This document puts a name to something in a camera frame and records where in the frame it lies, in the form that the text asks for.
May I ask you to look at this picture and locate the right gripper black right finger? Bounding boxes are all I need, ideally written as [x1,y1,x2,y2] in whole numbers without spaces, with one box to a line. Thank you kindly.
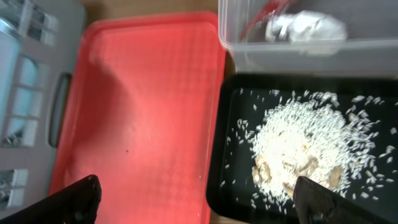
[293,176,389,224]

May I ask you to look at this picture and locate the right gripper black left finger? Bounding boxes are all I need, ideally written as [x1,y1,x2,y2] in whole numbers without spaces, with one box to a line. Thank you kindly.
[1,175,102,224]

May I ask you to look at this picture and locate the white tissue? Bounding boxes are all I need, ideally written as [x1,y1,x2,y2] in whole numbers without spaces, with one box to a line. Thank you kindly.
[265,11,348,42]

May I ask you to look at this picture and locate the red foil wrapper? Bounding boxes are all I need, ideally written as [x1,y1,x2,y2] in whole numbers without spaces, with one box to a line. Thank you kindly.
[240,0,296,40]

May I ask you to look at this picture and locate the light blue plate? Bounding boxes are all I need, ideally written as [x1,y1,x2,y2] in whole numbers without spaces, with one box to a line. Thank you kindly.
[1,18,38,135]

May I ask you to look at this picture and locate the black food waste tray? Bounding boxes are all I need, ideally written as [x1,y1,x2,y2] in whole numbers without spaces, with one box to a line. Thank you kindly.
[206,74,397,223]

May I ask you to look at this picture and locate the clear plastic waste bin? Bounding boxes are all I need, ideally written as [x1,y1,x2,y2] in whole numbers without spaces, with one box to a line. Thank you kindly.
[218,0,397,77]

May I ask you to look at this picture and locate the grey plastic dishwasher rack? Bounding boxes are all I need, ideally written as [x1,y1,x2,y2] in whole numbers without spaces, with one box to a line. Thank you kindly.
[1,0,86,218]

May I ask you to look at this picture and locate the pile of rice and scraps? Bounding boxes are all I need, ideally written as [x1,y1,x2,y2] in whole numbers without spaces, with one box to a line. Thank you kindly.
[236,90,397,222]

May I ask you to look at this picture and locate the red plastic tray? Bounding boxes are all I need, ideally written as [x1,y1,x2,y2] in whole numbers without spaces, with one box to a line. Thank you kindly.
[50,11,226,223]

